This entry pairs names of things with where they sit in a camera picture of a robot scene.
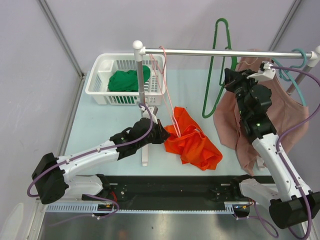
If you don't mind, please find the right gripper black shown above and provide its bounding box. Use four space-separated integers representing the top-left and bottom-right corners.
223 68 260 118

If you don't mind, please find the orange t shirt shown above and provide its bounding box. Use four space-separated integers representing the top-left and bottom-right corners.
164 107 223 171

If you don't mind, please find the green plastic hanger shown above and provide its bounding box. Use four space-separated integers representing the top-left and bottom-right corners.
201 17 238 118

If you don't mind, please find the pink wire hanger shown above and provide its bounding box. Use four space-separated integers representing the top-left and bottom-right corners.
149 45 181 137

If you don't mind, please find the green t shirt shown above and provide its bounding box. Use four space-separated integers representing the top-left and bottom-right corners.
108 70 139 92

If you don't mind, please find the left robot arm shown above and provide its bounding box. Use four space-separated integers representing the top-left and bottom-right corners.
27 117 170 205

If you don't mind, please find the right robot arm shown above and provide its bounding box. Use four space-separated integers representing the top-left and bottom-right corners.
224 66 320 229

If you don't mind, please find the teal plastic hanger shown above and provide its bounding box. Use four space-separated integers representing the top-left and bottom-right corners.
271 48 311 107

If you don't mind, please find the pink t shirt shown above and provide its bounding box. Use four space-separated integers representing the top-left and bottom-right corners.
213 57 310 176

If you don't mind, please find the white plastic basket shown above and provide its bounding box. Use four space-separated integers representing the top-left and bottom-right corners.
85 53 166 106

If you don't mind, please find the silver clothes rack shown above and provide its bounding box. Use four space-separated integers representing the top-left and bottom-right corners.
131 40 320 167

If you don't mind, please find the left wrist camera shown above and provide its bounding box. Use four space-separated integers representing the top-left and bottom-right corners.
147 106 158 124

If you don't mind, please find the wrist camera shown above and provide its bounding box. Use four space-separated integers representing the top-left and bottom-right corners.
147 106 158 124
246 61 276 82

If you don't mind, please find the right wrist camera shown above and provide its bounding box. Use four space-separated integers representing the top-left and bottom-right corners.
246 61 276 82

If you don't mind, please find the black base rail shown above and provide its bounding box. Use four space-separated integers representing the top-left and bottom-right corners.
59 175 276 208

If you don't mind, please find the white cable duct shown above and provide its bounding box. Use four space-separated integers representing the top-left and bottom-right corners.
45 201 251 215

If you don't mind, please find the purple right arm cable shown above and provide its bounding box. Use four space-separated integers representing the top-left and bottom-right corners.
271 65 320 240

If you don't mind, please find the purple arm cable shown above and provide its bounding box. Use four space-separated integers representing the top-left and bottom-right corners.
271 65 320 240
26 103 154 198

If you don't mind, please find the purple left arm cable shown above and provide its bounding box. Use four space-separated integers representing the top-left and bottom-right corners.
26 103 154 198

